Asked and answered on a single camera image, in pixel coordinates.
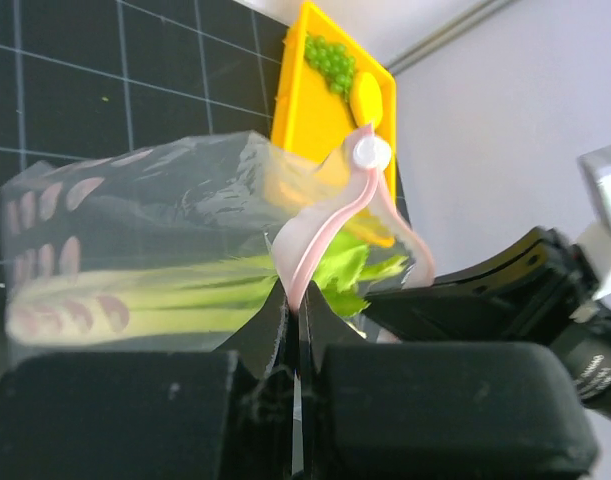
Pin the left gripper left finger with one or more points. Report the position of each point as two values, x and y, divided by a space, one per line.
223 414

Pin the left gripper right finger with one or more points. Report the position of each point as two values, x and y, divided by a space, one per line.
434 410

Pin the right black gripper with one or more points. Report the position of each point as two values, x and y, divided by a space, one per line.
578 330

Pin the green leek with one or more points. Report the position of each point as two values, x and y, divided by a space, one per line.
105 306

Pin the pink zip top bag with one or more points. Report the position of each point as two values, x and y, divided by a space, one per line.
202 199

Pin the yellow lemon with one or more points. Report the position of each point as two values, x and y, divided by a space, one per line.
366 100

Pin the green grape bunch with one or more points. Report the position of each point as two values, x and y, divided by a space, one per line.
333 62

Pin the yellow plastic tray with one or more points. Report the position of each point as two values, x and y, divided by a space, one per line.
310 122

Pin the black grid mat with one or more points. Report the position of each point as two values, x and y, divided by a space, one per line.
88 80

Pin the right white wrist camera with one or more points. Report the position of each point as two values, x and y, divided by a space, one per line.
595 240

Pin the aluminium frame rail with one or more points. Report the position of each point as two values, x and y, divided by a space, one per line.
455 28

